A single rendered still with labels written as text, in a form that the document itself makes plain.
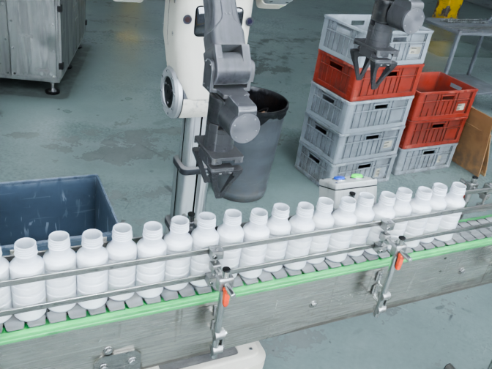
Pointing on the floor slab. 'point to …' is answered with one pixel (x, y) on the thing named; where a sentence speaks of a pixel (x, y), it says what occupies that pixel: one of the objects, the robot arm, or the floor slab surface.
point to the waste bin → (258, 148)
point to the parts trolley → (457, 43)
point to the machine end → (40, 39)
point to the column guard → (447, 9)
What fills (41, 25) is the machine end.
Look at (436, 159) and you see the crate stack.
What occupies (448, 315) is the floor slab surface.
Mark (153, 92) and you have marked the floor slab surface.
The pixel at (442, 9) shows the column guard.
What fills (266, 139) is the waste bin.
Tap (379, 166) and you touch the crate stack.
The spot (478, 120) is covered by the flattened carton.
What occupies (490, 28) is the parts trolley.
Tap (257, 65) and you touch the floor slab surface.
